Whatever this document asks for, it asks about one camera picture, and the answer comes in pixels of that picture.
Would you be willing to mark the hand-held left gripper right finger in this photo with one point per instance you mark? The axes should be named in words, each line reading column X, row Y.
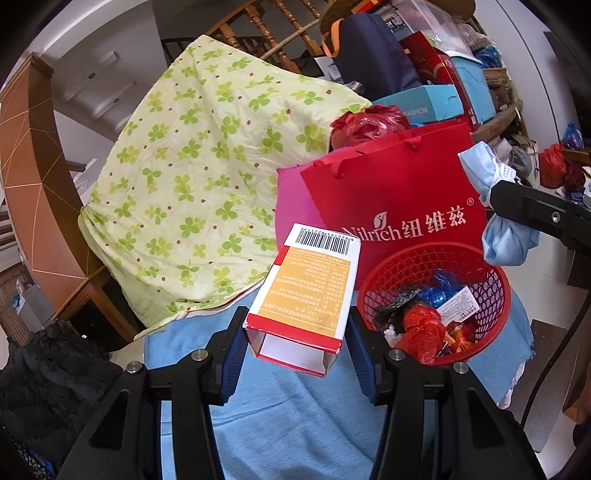
column 364, row 364

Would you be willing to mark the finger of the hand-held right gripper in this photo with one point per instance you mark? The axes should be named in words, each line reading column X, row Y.
column 545, row 212

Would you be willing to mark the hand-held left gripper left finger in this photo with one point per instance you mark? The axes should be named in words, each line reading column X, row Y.
column 228, row 364

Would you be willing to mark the light blue face mask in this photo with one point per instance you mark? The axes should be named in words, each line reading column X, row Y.
column 508, row 244

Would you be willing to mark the black plastic bag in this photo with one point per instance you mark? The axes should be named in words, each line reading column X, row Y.
column 392, row 309

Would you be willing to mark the red plastic bag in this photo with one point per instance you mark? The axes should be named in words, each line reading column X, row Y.
column 422, row 332
column 369, row 124
column 553, row 166

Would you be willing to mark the orange and white medicine box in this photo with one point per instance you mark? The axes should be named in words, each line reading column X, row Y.
column 304, row 300

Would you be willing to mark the orange snack wrapper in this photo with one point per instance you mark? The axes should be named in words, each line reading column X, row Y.
column 459, row 339

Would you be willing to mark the blue plastic bag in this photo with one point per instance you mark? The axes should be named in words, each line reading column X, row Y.
column 438, row 290
column 572, row 136

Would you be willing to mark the red mesh plastic basket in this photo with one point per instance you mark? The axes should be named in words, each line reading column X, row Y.
column 397, row 263

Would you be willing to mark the light blue blanket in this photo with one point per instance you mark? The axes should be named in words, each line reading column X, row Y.
column 295, row 415

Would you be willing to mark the red paper shopping bag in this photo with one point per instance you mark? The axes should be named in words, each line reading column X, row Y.
column 392, row 184

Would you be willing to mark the light blue cardboard box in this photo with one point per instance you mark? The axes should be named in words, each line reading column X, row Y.
column 429, row 104

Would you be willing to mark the pink pillow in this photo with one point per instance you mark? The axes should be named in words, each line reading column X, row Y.
column 291, row 207

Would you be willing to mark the red gift box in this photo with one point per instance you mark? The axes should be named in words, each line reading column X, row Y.
column 438, row 64

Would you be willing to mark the black garment pile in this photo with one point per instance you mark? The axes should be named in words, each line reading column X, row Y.
column 46, row 383

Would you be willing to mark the green clover print quilt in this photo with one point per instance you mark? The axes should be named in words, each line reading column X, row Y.
column 184, row 184

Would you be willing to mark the brown wooden wardrobe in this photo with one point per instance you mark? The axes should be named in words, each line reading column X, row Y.
column 37, row 184

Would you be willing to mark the wooden stair railing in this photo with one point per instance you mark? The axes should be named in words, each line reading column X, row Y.
column 272, row 37

